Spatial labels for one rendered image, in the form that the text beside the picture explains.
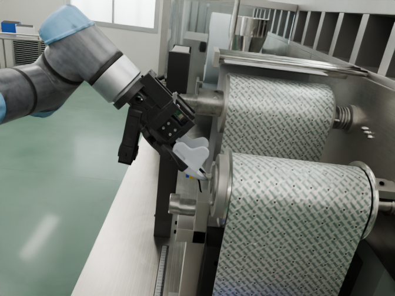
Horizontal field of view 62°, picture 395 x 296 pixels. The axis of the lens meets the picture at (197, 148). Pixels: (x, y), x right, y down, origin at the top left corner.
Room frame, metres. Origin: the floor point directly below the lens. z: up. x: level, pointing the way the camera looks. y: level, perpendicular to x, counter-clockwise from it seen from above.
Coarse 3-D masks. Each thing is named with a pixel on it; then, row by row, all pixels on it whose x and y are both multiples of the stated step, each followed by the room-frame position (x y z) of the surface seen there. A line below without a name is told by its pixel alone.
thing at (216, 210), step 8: (216, 160) 0.56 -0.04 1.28; (224, 160) 0.52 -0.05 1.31; (224, 168) 0.50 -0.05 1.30; (232, 168) 0.50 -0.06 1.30; (224, 176) 0.49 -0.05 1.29; (224, 184) 0.48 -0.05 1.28; (216, 192) 0.48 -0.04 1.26; (224, 192) 0.47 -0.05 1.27; (216, 200) 0.47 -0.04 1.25; (224, 200) 0.47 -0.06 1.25; (216, 208) 0.47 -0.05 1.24; (216, 216) 0.48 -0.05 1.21
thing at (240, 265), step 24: (240, 264) 0.47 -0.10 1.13; (264, 264) 0.47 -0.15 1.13; (288, 264) 0.47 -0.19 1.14; (312, 264) 0.47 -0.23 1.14; (336, 264) 0.47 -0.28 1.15; (216, 288) 0.47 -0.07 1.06; (240, 288) 0.47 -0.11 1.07; (264, 288) 0.47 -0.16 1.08; (288, 288) 0.47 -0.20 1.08; (312, 288) 0.47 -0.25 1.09; (336, 288) 0.47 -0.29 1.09
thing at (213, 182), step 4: (216, 164) 0.54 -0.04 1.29; (212, 168) 0.56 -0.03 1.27; (216, 168) 0.52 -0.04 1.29; (212, 172) 0.54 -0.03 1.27; (216, 172) 0.51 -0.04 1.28; (212, 176) 0.54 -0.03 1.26; (216, 176) 0.50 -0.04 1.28; (212, 180) 0.52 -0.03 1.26; (216, 180) 0.50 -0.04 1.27; (212, 184) 0.51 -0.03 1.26; (216, 184) 0.49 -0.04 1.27; (212, 188) 0.50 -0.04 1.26; (216, 188) 0.49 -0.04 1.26; (212, 192) 0.49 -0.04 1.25; (212, 196) 0.49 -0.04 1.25; (212, 200) 0.49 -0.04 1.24; (212, 204) 0.50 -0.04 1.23
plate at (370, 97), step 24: (288, 48) 1.50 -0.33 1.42; (336, 96) 0.90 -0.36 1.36; (360, 96) 0.78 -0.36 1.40; (384, 96) 0.68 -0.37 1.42; (360, 120) 0.74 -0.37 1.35; (384, 120) 0.65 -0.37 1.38; (336, 144) 0.82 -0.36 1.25; (360, 144) 0.71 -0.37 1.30; (384, 144) 0.63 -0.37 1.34; (384, 168) 0.60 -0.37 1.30; (384, 216) 0.55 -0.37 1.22; (384, 240) 0.52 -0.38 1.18; (384, 264) 0.50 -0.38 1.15
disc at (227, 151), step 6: (228, 150) 0.53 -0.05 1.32; (228, 156) 0.52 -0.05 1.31; (228, 162) 0.51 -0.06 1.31; (228, 168) 0.49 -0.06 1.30; (228, 174) 0.48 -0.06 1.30; (228, 180) 0.47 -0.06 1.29; (228, 186) 0.46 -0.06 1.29; (228, 192) 0.46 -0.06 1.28; (228, 198) 0.46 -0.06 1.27; (228, 204) 0.46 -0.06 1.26; (222, 216) 0.47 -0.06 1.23; (222, 222) 0.46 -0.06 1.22
